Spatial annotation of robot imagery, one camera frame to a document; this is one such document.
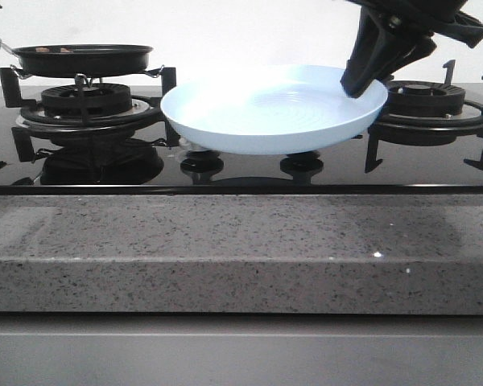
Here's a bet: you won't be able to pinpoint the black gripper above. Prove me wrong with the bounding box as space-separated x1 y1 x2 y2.
341 0 483 98

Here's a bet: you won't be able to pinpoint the light blue plate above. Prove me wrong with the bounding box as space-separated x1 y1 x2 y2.
160 65 388 155

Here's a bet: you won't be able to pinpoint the black frying pan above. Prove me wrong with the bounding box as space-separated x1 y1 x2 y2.
0 38 153 78

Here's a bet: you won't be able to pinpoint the brown meat slices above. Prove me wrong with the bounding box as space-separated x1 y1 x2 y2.
35 46 73 53

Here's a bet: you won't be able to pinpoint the right gas burner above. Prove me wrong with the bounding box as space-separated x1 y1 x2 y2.
374 80 483 135

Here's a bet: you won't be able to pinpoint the gas burner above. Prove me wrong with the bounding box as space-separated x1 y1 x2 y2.
20 83 163 128
374 80 483 135

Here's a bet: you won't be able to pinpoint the right black pan support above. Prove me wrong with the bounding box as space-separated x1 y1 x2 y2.
365 60 483 173

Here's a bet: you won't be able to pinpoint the black pan support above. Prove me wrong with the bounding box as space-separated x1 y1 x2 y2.
365 60 483 173
0 68 161 109

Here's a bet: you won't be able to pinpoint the black glass cooktop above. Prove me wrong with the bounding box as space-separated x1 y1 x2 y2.
0 84 483 195

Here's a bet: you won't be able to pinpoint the right silver stove knob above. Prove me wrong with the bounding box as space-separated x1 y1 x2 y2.
288 151 320 159

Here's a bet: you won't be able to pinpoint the silver stove knob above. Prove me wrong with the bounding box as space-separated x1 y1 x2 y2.
179 137 209 154
288 151 320 159

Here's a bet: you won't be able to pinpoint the left silver stove knob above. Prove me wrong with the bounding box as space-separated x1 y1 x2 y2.
179 137 209 154

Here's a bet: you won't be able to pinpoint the left gas burner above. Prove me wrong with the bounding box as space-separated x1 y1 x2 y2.
20 83 163 128

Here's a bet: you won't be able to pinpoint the left black pan support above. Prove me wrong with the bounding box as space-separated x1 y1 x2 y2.
0 68 161 109

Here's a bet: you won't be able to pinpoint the grey cabinet front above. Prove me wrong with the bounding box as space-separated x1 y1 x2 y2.
0 313 483 385

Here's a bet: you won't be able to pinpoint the wire pan support ring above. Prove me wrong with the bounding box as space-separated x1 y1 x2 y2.
10 64 166 88

